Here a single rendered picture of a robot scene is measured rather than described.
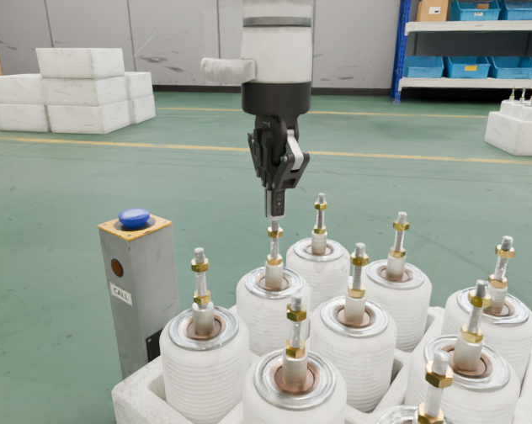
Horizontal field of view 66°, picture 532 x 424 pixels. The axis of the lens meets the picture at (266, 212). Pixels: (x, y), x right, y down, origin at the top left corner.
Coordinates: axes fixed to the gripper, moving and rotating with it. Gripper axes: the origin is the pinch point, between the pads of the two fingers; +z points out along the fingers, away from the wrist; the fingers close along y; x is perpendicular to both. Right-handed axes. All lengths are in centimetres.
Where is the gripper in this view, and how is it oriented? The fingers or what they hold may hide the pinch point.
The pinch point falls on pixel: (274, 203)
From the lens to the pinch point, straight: 49.4
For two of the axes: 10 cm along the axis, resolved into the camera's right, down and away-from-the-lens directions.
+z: 0.0, 9.3, 3.8
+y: -3.8, -3.5, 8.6
